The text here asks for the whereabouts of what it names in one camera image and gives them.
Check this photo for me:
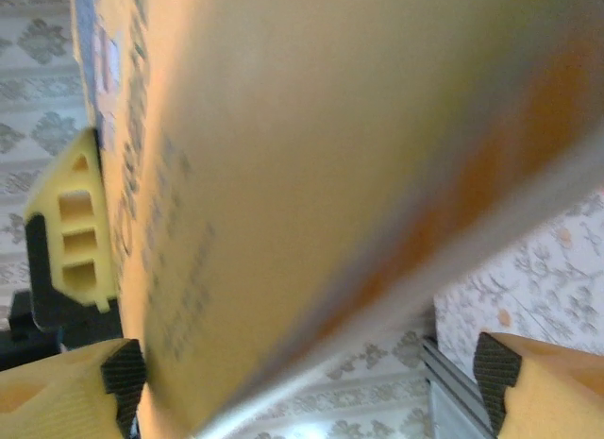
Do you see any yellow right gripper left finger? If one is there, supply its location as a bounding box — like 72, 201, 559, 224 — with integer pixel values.
0, 338, 147, 439

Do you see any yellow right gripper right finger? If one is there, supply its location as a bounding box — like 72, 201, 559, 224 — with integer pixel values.
473, 331, 604, 439

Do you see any yellow book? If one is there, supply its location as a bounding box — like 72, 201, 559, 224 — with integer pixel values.
70, 0, 604, 439

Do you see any aluminium frame post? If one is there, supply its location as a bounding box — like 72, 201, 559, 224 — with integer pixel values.
421, 337, 495, 439

